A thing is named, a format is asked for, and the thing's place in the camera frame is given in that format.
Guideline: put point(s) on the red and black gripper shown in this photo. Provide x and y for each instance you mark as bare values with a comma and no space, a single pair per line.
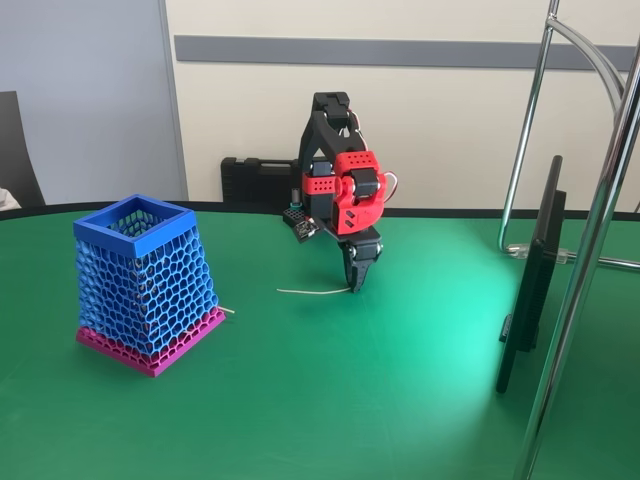
362,255

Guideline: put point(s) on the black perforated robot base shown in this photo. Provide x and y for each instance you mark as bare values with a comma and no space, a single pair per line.
293,216

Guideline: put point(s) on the grey wall rail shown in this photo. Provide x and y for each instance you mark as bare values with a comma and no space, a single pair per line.
400,52

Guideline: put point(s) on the chrome tube stand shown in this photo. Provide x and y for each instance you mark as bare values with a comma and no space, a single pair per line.
575,280

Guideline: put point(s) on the black plastic tool case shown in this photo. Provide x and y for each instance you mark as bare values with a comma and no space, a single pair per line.
255,180

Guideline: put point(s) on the clear plastic clip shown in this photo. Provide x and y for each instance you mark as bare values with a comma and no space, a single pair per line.
520,250

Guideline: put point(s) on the black flat monitor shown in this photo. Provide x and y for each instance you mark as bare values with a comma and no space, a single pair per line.
537,280

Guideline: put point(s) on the blue and pink lattice basket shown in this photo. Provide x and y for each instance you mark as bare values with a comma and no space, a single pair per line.
150,280

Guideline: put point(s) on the thin white stick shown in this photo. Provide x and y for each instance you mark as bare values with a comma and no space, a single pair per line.
310,291

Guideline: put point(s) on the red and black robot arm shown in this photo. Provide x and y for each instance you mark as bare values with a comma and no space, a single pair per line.
320,130

